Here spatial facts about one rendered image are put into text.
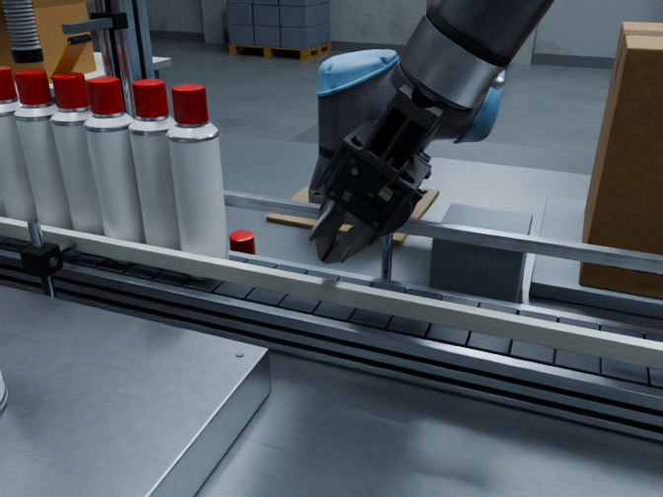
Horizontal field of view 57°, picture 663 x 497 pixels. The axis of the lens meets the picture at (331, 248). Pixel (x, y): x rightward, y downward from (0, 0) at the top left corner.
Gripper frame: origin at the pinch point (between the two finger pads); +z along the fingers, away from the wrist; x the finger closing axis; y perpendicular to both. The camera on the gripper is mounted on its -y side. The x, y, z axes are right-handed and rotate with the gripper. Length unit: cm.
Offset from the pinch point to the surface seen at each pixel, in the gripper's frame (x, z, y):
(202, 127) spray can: -17.2, -3.3, 0.9
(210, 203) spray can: -12.9, 3.2, 1.6
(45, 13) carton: -132, 67, -117
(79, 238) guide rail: -24.1, 16.0, 4.0
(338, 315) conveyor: 4.5, 3.6, 3.5
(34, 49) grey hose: -46.1, 8.2, -9.6
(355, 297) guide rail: 4.8, 0.3, 4.0
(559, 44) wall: 35, 63, -695
